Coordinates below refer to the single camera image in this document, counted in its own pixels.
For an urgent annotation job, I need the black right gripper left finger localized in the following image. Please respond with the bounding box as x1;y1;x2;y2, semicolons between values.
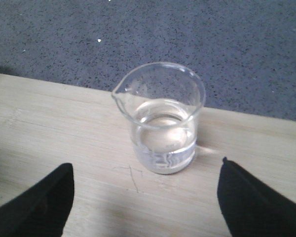
0;163;74;237

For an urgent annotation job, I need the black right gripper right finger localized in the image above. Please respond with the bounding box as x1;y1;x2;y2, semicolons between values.
217;158;296;237

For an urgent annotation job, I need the wooden cutting board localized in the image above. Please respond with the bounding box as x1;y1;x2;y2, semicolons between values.
0;74;296;237

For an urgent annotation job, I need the small glass beaker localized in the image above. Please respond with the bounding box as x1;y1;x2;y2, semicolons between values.
111;62;206;175

